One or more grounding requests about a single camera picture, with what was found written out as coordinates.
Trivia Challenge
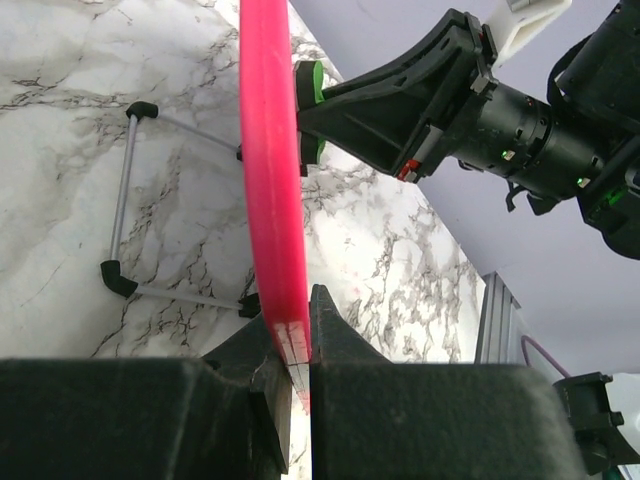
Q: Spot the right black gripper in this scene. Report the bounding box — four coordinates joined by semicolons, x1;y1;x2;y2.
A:
298;9;497;183

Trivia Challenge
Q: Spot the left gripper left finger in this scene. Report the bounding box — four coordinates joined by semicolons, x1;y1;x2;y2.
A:
1;317;291;479

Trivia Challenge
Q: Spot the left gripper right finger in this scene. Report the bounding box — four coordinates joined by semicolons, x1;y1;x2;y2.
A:
310;285;586;479

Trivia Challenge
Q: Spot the green black whiteboard eraser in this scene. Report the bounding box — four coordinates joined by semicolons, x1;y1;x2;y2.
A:
294;60;325;177

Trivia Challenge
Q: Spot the pink framed whiteboard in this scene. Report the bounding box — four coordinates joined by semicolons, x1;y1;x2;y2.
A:
239;0;311;409

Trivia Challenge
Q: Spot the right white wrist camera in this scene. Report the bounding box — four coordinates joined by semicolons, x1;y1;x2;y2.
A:
484;0;572;68

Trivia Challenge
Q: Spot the aluminium frame rail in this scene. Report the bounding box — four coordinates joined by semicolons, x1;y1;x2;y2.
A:
474;272;520;364

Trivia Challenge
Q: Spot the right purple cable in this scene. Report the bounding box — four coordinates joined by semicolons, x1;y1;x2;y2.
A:
519;335;571;377

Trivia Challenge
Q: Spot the whiteboard wire stand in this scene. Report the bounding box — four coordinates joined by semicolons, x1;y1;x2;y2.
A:
100;100;261;319

